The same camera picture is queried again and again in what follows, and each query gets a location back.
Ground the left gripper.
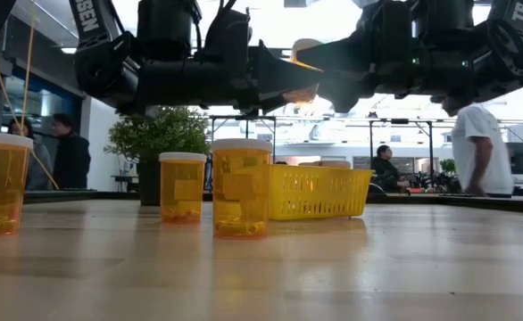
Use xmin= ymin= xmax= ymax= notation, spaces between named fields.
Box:
xmin=205 ymin=11 xmax=324 ymax=116

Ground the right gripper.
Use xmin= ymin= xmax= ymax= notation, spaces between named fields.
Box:
xmin=295 ymin=0 xmax=421 ymax=113

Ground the yellow plastic basket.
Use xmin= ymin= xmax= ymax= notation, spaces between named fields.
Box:
xmin=232 ymin=163 xmax=375 ymax=222

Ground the person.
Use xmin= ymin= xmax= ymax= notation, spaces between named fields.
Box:
xmin=371 ymin=144 xmax=411 ymax=193
xmin=6 ymin=117 xmax=54 ymax=192
xmin=50 ymin=112 xmax=92 ymax=191
xmin=441 ymin=101 xmax=516 ymax=198

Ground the green potted plant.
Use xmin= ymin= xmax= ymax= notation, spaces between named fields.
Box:
xmin=104 ymin=105 xmax=212 ymax=207

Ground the black computer monitor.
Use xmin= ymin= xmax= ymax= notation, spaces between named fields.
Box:
xmin=505 ymin=141 xmax=523 ymax=176

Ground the black background station frame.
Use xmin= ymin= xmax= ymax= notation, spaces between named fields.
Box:
xmin=208 ymin=114 xmax=278 ymax=169
xmin=367 ymin=118 xmax=436 ymax=188

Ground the black metal table frame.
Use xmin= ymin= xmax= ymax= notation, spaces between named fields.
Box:
xmin=22 ymin=190 xmax=523 ymax=215

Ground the yellow cable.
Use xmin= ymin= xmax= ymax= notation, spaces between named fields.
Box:
xmin=0 ymin=0 xmax=62 ymax=191

